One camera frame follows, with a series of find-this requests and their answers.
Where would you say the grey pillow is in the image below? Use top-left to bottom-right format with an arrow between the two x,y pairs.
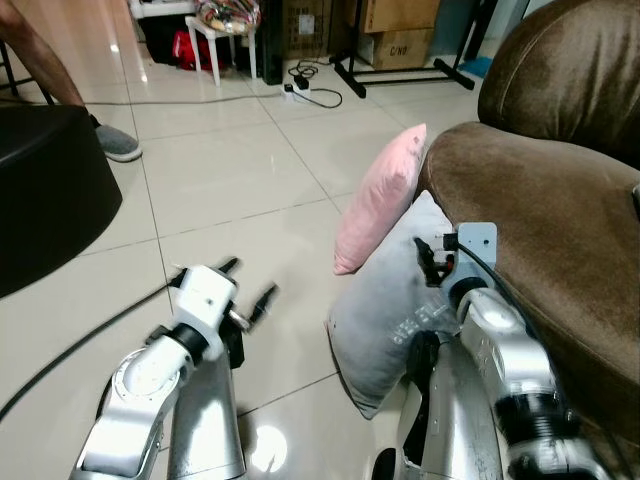
327,190 -> 471,420

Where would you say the pink pillow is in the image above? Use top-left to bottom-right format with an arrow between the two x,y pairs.
333,123 -> 429,277

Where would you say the brown velvet sofa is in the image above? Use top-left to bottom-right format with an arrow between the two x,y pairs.
417,0 -> 640,448

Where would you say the silver left robot leg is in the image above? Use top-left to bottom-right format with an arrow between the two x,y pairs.
165,350 -> 248,480

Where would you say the silver robot leg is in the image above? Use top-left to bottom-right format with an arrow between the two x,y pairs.
165,350 -> 248,480
372,330 -> 504,480

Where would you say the silver right robot leg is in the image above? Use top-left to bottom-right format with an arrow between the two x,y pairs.
372,330 -> 504,480

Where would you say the grey slipper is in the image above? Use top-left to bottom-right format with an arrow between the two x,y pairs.
94,122 -> 144,164

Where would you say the black metal rack stand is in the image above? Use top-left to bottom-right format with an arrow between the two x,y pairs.
329,0 -> 501,100

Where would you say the white power strip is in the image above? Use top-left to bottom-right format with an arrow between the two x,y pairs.
282,79 -> 314,100

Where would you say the black ottoman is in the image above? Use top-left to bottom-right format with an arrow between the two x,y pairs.
0,103 -> 124,299

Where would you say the red bag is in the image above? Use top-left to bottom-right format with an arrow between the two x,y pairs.
169,29 -> 238,73

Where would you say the brown cardboard box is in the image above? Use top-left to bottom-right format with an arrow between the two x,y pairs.
358,0 -> 442,72

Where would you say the white plastic stool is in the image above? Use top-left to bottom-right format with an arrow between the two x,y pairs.
185,14 -> 260,87

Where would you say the colourful patterned bag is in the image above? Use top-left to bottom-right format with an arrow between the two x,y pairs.
195,0 -> 264,37

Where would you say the dark brown box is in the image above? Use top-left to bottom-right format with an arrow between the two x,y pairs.
262,0 -> 346,58

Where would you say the person's bare leg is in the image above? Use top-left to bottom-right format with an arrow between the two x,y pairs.
0,14 -> 101,127

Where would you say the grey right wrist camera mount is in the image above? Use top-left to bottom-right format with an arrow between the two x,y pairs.
441,222 -> 499,291

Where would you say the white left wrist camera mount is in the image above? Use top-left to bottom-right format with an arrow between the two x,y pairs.
170,264 -> 242,347

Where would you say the thick black floor cable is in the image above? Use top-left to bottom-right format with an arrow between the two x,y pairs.
0,281 -> 187,423

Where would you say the thin grey floor cable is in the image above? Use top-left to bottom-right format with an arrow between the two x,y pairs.
40,90 -> 287,107

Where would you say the black power strip cable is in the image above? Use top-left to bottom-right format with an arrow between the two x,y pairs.
288,60 -> 344,110

